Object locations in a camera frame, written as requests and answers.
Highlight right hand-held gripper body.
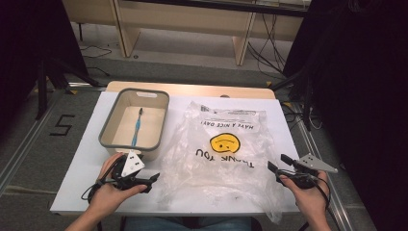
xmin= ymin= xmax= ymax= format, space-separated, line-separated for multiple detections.
xmin=278 ymin=153 xmax=339 ymax=190

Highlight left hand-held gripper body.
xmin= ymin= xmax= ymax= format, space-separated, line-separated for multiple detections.
xmin=110 ymin=149 xmax=153 ymax=193

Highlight blue toothbrush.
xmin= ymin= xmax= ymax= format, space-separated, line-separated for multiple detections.
xmin=130 ymin=107 xmax=144 ymax=148

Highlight clear printed plastic bag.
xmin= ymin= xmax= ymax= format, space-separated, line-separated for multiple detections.
xmin=157 ymin=100 xmax=285 ymax=224

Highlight beige bin with grey rim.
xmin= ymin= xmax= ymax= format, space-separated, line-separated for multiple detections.
xmin=98 ymin=88 xmax=170 ymax=162

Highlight person's right hand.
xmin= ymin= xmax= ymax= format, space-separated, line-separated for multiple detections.
xmin=279 ymin=171 xmax=331 ymax=222

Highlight person's left hand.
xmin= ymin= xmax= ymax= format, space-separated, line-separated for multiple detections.
xmin=88 ymin=153 xmax=148 ymax=213

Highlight person's blue jeans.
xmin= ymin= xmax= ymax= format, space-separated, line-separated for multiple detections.
xmin=123 ymin=216 xmax=253 ymax=231

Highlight black metal stand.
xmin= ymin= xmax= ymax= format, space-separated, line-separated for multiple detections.
xmin=270 ymin=64 xmax=315 ymax=133
xmin=34 ymin=57 xmax=101 ymax=121

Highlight black curtain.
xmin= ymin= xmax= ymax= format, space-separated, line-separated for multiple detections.
xmin=282 ymin=0 xmax=408 ymax=231
xmin=0 ymin=0 xmax=89 ymax=129

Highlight beige wooden desk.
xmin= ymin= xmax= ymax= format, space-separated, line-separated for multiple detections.
xmin=62 ymin=0 xmax=307 ymax=66

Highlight right hand-held gripper cable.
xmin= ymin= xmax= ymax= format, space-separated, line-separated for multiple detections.
xmin=297 ymin=174 xmax=343 ymax=231

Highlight hand-held gripper cable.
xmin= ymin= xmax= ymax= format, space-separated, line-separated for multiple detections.
xmin=297 ymin=174 xmax=343 ymax=231
xmin=80 ymin=177 xmax=118 ymax=231

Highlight left hand-held gripper cable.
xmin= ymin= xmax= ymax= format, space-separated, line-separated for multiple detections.
xmin=80 ymin=177 xmax=118 ymax=231

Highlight metal floor rail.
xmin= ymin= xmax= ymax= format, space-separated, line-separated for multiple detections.
xmin=294 ymin=105 xmax=355 ymax=231
xmin=0 ymin=92 xmax=62 ymax=195

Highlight black cable bundle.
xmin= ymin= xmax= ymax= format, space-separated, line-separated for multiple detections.
xmin=246 ymin=13 xmax=290 ymax=81

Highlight black floor cable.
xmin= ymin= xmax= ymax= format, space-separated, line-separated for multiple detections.
xmin=78 ymin=44 xmax=114 ymax=78

